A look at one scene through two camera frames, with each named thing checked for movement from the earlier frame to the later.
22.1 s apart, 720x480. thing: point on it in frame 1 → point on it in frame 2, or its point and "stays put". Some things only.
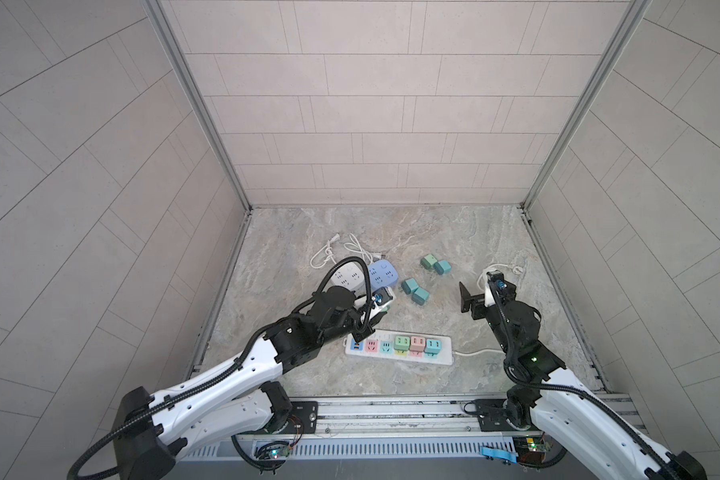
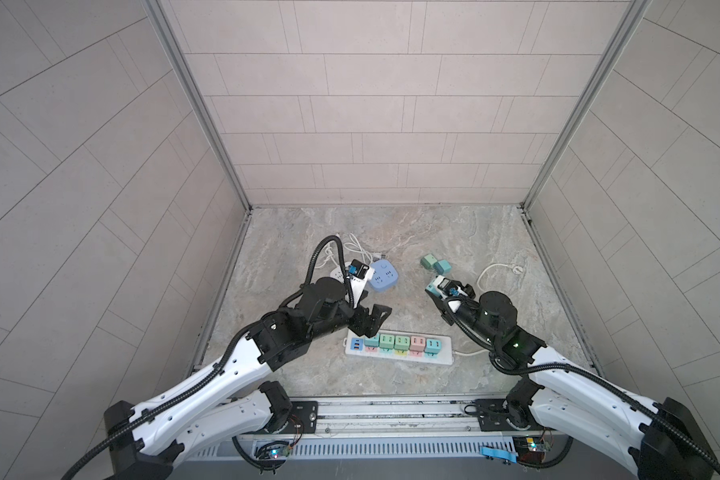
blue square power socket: x=382 y=273 stays put
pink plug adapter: x=417 y=344 stays put
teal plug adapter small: x=433 y=347 stays put
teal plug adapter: x=409 y=285 → x=432 y=289
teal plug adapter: x=442 y=267 stays put
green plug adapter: x=402 y=343 stays put
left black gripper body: x=347 y=324 stays put
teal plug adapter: x=420 y=296 → x=372 y=341
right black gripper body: x=493 y=317 → x=470 y=320
